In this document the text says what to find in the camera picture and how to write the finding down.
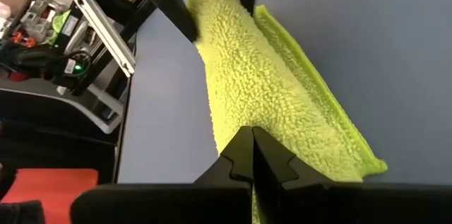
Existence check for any black table frame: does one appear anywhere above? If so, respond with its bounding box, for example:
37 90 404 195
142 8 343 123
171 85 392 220
35 0 194 185

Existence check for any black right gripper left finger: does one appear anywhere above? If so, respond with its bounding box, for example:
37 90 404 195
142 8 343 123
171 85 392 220
69 125 255 224

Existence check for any silver aluminium extrusion rail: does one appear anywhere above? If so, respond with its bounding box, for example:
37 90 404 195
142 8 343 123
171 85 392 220
69 0 137 78

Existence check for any grey plastic housing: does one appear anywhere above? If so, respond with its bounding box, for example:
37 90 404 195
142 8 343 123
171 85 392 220
0 75 125 136

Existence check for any yellow-green microfibre towel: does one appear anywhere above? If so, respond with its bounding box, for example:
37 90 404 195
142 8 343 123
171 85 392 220
185 0 389 224

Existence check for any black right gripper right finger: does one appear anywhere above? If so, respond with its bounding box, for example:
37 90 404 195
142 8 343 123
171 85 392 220
251 126 452 224

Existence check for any red seat cushion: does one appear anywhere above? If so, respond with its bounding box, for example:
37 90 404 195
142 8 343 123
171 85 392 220
0 167 100 224

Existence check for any green plastic piece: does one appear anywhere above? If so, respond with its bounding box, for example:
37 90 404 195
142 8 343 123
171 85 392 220
44 8 72 47

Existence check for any black box green light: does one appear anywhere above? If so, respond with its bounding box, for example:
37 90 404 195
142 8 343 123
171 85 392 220
52 49 93 81

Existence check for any orange red connector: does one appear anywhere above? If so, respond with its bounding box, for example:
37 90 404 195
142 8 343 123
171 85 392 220
9 30 37 49

